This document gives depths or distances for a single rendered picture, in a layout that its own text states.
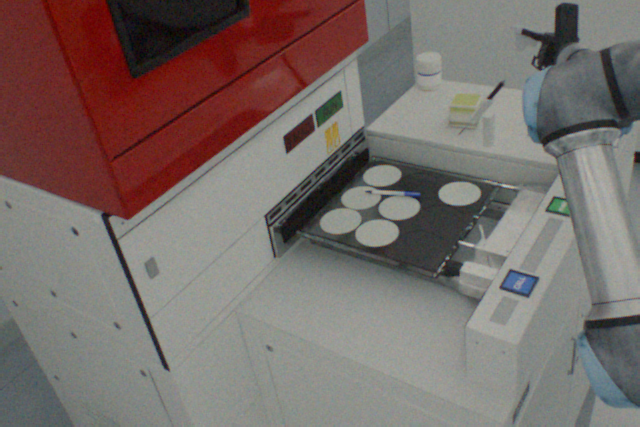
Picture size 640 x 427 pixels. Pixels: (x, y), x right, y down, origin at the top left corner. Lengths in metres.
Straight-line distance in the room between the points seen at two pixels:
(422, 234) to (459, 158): 0.29
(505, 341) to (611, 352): 0.19
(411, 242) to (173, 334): 0.55
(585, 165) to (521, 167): 0.56
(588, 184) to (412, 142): 0.74
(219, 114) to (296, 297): 0.48
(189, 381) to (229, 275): 0.24
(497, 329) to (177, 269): 0.62
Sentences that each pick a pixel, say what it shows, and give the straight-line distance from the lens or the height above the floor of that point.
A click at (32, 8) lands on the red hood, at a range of 1.00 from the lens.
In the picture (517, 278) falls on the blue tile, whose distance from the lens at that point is 1.26.
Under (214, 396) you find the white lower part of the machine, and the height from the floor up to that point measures 0.66.
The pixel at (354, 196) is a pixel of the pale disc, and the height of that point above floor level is 0.90.
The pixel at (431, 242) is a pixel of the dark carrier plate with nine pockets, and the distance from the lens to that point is 1.44.
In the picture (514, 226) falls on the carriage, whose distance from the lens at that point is 1.52.
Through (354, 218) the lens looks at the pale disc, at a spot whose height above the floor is 0.90.
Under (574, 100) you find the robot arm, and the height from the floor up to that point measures 1.32.
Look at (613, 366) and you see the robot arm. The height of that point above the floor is 1.04.
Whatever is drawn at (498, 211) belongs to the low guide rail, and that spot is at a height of 0.85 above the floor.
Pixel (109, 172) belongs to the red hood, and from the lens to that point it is 1.07.
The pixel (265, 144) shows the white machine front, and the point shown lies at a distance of 1.41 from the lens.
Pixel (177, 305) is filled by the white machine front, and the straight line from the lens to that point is 1.33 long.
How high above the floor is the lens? 1.81
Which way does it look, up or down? 33 degrees down
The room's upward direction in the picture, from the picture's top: 10 degrees counter-clockwise
